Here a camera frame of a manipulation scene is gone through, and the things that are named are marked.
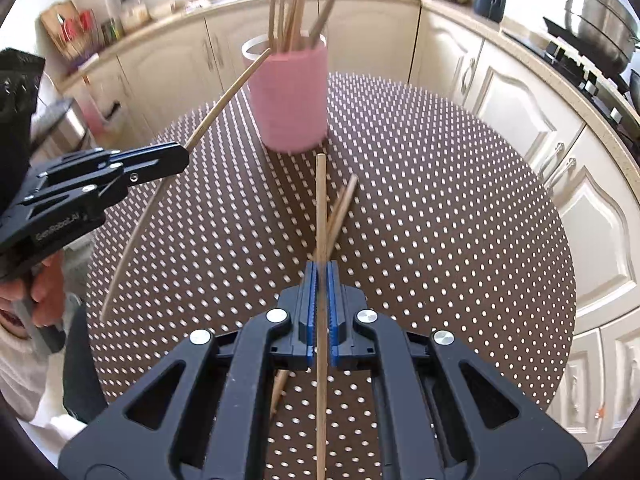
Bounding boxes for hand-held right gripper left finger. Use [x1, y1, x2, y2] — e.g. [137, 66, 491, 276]
[57, 260, 319, 480]

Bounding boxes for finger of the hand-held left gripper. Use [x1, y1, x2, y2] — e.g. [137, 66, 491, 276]
[22, 142, 191, 212]

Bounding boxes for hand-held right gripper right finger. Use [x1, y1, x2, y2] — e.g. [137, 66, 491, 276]
[326, 260, 588, 480]

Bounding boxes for wooden chopstick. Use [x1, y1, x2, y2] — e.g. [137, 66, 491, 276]
[270, 187, 349, 421]
[315, 154, 328, 480]
[100, 48, 272, 323]
[325, 174, 360, 261]

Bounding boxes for pink cup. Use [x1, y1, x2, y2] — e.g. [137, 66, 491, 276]
[241, 32, 331, 153]

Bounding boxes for bunch of wooden chopsticks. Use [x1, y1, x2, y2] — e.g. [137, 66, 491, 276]
[267, 0, 361, 53]

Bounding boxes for person's left forearm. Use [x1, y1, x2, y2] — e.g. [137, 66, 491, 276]
[0, 320, 87, 442]

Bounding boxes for person's left hand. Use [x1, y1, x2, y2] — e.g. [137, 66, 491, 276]
[0, 252, 68, 334]

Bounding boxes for steel trash bin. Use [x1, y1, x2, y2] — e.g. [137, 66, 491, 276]
[31, 99, 92, 157]

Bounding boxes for wooden cutting board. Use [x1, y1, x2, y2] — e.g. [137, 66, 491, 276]
[40, 0, 84, 59]

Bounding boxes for cream sink base cabinet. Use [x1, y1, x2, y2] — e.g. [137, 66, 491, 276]
[65, 0, 424, 133]

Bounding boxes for brown polka dot tablecloth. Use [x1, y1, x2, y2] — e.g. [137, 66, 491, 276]
[86, 71, 577, 480]

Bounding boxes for person's dark trousers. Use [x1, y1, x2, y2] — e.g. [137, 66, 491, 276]
[62, 304, 109, 424]

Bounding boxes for cream stove base cabinet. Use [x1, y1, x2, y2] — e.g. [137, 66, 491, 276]
[410, 6, 640, 450]

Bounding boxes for black gas stove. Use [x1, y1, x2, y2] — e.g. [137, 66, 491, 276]
[502, 16, 640, 127]

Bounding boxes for steel steamer pot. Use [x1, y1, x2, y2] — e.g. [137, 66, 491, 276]
[562, 0, 640, 74]

